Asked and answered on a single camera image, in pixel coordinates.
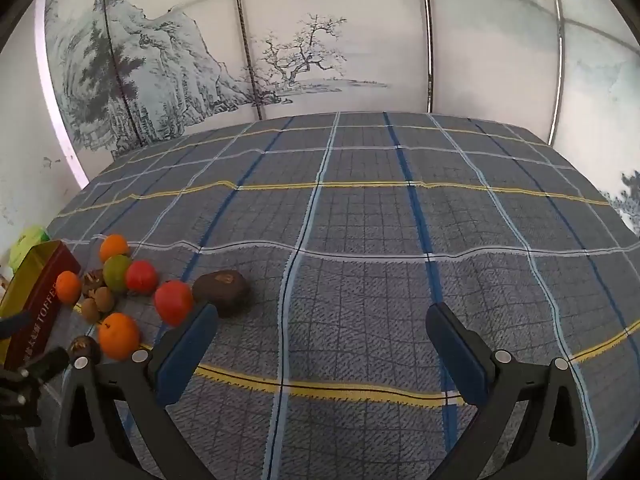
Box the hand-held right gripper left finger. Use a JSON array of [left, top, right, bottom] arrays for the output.
[[54, 302, 219, 480]]

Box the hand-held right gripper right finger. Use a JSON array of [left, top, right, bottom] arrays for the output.
[[425, 302, 588, 480]]

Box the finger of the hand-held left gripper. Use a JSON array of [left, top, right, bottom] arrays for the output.
[[0, 311, 32, 337], [0, 347, 70, 428]]

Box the small dark brown fruit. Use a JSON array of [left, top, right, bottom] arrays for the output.
[[67, 336, 102, 365]]

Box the red round fruit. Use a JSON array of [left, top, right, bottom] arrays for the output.
[[125, 259, 159, 295], [153, 280, 195, 327]]

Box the gold metal tray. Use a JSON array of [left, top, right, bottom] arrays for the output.
[[0, 240, 82, 371]]

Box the dark brown round cake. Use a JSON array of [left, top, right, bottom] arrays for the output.
[[192, 270, 251, 311]]

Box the orange tangerine with stem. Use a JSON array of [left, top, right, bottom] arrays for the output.
[[97, 312, 141, 361]]

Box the dark purple fruit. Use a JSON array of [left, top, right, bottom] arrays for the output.
[[81, 269, 107, 297]]

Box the green round fruit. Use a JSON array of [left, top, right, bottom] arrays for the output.
[[102, 254, 133, 294]]

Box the green tissue pack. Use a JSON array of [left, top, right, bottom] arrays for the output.
[[9, 226, 51, 271]]

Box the grey plaid tablecloth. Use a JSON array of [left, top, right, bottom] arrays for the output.
[[45, 110, 640, 480]]

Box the landscape painting wall panel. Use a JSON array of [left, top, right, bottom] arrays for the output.
[[35, 0, 640, 236]]

